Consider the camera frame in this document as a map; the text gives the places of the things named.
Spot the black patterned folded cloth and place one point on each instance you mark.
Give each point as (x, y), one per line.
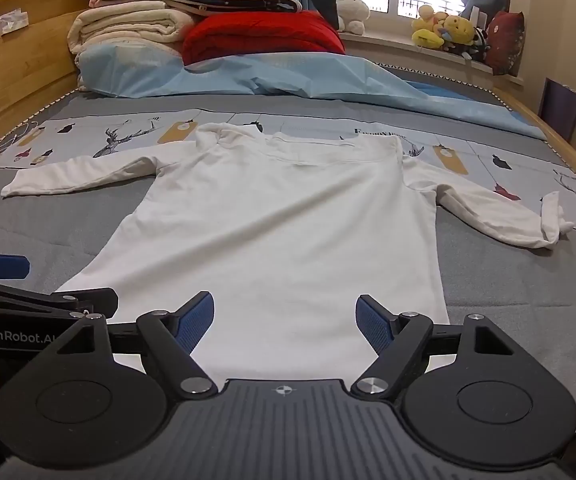
(227, 2)

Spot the tissue pack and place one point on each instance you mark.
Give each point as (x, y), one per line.
(12, 21)

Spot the yellow plush toy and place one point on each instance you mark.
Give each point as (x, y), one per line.
(425, 29)
(458, 27)

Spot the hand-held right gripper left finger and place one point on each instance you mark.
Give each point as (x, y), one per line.
(195, 324)

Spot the red owl cushion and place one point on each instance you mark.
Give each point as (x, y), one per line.
(505, 40)

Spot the light blue quilt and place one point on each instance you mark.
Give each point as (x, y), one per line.
(293, 77)

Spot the white windowsill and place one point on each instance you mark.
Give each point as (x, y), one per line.
(393, 50)

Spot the red quilt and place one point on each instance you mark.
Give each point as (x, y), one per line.
(263, 35)

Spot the white long-sleeve shirt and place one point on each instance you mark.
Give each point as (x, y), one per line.
(268, 235)

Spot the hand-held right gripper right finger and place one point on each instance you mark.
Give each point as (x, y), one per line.
(375, 326)

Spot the black and white plush toy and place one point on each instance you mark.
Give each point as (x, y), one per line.
(478, 41)

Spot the purple bag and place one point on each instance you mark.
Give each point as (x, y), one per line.
(560, 110)

